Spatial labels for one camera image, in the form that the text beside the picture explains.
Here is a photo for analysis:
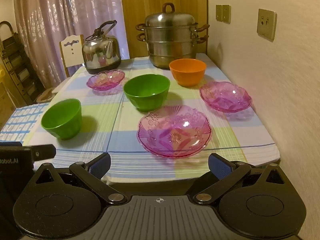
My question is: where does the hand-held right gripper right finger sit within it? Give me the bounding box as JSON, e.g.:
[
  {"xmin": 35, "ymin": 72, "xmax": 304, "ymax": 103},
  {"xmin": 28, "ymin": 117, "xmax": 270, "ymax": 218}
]
[{"xmin": 194, "ymin": 153, "xmax": 288, "ymax": 204}]

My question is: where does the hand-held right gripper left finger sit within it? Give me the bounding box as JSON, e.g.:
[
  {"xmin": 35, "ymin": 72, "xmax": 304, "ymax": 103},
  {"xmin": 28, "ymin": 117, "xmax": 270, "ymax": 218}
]
[{"xmin": 31, "ymin": 152, "xmax": 127, "ymax": 204}]

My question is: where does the green plastic bowl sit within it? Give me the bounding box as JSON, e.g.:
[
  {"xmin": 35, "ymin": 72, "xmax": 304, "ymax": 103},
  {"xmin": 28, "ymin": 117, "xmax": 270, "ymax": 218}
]
[
  {"xmin": 41, "ymin": 98, "xmax": 82, "ymax": 140},
  {"xmin": 123, "ymin": 74, "xmax": 171, "ymax": 113}
]

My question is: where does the pink transparent plastic plate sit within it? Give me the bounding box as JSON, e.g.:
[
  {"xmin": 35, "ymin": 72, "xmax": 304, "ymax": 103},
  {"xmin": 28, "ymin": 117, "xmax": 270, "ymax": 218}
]
[
  {"xmin": 199, "ymin": 81, "xmax": 253, "ymax": 113},
  {"xmin": 137, "ymin": 105, "xmax": 213, "ymax": 159},
  {"xmin": 86, "ymin": 70, "xmax": 125, "ymax": 91}
]

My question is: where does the orange plastic bowl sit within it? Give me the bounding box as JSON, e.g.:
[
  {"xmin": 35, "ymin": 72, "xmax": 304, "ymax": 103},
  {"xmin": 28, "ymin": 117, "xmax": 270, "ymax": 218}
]
[{"xmin": 169, "ymin": 58, "xmax": 207, "ymax": 87}]

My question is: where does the blue white patterned blanket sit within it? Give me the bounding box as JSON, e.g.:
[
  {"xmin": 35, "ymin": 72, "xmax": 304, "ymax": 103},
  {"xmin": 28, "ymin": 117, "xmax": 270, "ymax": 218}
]
[{"xmin": 0, "ymin": 102, "xmax": 53, "ymax": 143}]

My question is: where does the checked pastel tablecloth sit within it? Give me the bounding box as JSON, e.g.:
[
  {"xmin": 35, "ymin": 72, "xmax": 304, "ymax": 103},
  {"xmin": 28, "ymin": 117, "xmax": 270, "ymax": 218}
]
[{"xmin": 21, "ymin": 54, "xmax": 280, "ymax": 185}]

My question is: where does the beige waste basket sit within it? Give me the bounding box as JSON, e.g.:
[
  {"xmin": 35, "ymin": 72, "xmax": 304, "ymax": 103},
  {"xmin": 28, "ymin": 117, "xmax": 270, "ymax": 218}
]
[{"xmin": 36, "ymin": 87, "xmax": 59, "ymax": 103}]

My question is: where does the black folding rack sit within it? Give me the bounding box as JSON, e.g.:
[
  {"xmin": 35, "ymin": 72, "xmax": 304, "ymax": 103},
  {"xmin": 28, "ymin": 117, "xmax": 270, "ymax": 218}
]
[{"xmin": 0, "ymin": 21, "xmax": 45, "ymax": 105}]

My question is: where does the white wooden chair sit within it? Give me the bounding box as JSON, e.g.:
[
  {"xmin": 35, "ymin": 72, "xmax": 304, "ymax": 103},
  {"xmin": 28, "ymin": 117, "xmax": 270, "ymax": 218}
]
[{"xmin": 59, "ymin": 34, "xmax": 85, "ymax": 78}]

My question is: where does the stainless steel kettle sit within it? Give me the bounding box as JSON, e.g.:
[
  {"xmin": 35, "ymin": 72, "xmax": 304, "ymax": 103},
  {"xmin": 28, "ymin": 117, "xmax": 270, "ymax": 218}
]
[{"xmin": 82, "ymin": 20, "xmax": 122, "ymax": 75}]

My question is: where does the stainless steel steamer pot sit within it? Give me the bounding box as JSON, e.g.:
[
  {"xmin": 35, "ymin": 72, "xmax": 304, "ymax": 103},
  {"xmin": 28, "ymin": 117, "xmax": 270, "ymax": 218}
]
[{"xmin": 136, "ymin": 2, "xmax": 210, "ymax": 70}]

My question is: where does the pale purple lace curtain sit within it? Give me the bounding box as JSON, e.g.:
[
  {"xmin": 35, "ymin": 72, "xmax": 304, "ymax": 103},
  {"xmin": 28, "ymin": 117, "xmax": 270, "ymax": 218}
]
[{"xmin": 14, "ymin": 0, "xmax": 130, "ymax": 93}]

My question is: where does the wooden door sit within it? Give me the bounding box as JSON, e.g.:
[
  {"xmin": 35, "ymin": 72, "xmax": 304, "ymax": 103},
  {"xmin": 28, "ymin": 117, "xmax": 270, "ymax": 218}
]
[{"xmin": 120, "ymin": 0, "xmax": 208, "ymax": 55}]

